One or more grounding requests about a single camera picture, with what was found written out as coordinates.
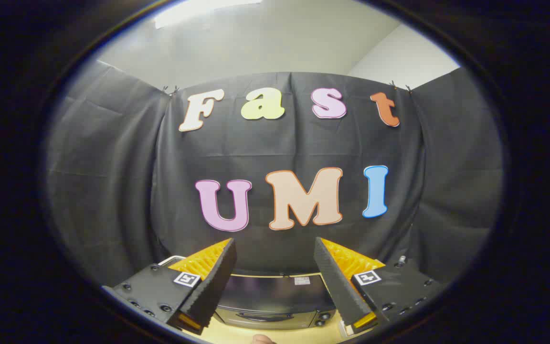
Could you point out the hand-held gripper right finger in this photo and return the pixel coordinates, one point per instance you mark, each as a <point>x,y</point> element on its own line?
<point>334,279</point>

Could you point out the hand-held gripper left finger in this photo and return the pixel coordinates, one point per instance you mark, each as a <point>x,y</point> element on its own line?
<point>215,279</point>

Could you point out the black toaster oven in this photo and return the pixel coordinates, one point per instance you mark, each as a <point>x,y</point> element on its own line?
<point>275,296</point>

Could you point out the black backdrop cloth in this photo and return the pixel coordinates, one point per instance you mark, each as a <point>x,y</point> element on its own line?
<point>112,167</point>

